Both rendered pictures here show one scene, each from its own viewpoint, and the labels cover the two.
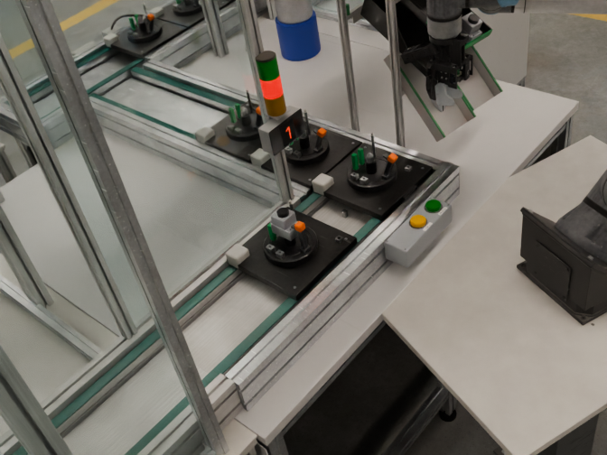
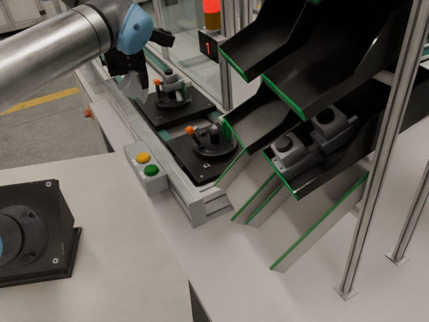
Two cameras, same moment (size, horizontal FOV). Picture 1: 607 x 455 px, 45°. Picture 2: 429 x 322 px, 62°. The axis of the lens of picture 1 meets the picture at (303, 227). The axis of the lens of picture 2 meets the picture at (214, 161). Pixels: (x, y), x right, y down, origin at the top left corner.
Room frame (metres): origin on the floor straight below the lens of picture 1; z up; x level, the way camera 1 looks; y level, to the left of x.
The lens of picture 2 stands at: (1.86, -1.07, 1.64)
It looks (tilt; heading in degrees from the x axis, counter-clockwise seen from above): 39 degrees down; 107
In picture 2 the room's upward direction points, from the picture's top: 6 degrees counter-clockwise
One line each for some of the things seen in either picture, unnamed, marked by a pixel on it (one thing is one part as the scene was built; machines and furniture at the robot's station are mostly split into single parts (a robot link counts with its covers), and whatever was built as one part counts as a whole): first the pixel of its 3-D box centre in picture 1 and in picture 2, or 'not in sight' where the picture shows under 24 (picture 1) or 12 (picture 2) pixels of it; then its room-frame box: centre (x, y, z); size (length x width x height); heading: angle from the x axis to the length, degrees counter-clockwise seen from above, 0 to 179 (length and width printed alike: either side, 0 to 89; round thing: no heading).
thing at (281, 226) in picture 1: (282, 219); (172, 78); (1.40, 0.05, 1.06); 0.08 x 0.04 x 0.07; 42
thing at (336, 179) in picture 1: (370, 164); (214, 135); (1.61, -0.21, 1.01); 0.24 x 0.24 x 0.13; 42
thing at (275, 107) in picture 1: (275, 102); (212, 19); (1.58, 0.01, 1.28); 0.05 x 0.05 x 0.05
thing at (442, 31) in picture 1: (445, 23); not in sight; (1.48, -0.40, 1.45); 0.08 x 0.08 x 0.05
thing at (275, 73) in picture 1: (267, 67); not in sight; (1.58, 0.01, 1.38); 0.05 x 0.05 x 0.05
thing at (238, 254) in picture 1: (238, 256); (186, 84); (1.40, 0.18, 0.97); 0.05 x 0.05 x 0.04; 42
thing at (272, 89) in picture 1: (271, 85); (211, 2); (1.58, 0.01, 1.33); 0.05 x 0.05 x 0.05
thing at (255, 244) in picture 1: (292, 250); (173, 103); (1.39, 0.04, 0.96); 0.24 x 0.24 x 0.02; 42
